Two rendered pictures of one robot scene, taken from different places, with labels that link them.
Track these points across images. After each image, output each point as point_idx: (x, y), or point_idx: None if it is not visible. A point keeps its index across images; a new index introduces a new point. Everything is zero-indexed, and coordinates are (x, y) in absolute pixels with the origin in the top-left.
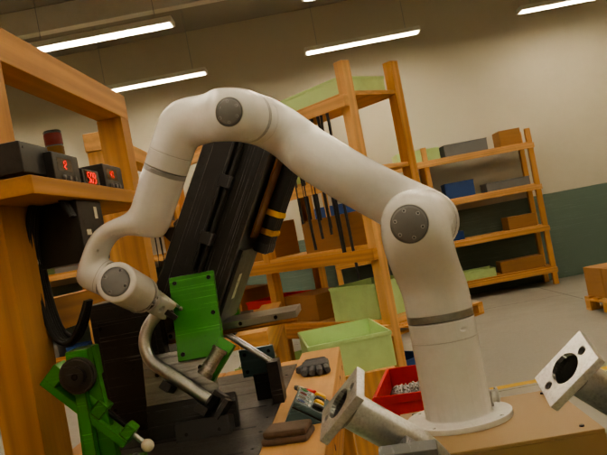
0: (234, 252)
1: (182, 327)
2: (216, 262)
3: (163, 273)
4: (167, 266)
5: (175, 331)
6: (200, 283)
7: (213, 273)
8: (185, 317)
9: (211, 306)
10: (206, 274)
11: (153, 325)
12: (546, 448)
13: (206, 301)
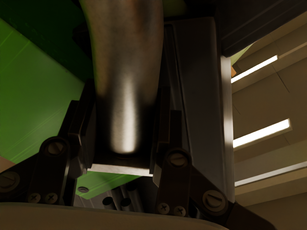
0: None
1: (13, 62)
2: (99, 202)
3: (212, 148)
4: (208, 167)
5: (15, 34)
6: (87, 177)
7: (81, 196)
8: (38, 96)
9: (7, 148)
10: (92, 190)
11: (92, 40)
12: None
13: (33, 153)
